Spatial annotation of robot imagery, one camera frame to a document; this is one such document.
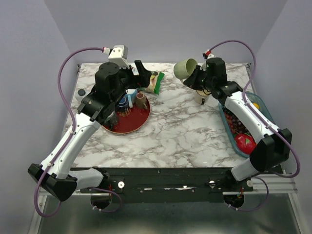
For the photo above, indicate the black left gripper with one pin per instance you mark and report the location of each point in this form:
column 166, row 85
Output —
column 141, row 80

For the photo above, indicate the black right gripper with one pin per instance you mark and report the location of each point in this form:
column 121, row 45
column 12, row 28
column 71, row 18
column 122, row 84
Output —
column 191, row 81

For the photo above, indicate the light green mug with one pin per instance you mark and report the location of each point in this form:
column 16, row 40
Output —
column 183, row 69

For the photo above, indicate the cream mug with black rim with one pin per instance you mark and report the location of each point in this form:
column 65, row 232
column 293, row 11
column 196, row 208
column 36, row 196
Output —
column 201, row 96

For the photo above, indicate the brown striped mug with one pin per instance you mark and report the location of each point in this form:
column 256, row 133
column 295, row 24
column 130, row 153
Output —
column 141, row 101

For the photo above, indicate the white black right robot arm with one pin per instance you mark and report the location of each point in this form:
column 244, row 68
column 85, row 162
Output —
column 272, row 143

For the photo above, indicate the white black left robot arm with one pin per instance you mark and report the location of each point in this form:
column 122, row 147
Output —
column 53, row 174

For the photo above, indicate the light blue white mug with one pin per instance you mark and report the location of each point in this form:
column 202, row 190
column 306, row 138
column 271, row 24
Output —
column 131, row 96

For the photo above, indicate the dark blue mug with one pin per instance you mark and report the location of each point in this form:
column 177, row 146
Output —
column 123, row 105

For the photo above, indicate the green chips bag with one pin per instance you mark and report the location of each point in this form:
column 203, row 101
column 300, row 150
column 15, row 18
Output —
column 155, row 83

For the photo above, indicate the red round tray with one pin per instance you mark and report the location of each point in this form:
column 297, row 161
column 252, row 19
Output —
column 130, row 120

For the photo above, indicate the dark toy grapes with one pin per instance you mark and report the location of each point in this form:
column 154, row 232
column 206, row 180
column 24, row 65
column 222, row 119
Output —
column 235, row 125

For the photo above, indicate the white bottle grey cap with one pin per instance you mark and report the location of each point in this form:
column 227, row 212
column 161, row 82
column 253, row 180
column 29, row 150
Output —
column 79, row 95

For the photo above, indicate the yellow toy lemon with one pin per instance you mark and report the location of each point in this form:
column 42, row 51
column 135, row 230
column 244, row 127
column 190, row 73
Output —
column 256, row 105

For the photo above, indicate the red toy dragon fruit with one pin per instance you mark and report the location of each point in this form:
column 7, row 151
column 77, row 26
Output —
column 245, row 143

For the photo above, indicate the teal transparent fruit container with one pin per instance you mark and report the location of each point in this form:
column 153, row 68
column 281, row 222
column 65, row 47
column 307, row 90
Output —
column 263, row 110

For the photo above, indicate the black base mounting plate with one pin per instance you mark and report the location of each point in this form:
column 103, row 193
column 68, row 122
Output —
column 167, row 185

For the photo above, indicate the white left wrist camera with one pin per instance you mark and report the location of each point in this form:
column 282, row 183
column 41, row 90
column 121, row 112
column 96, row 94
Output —
column 118, row 55

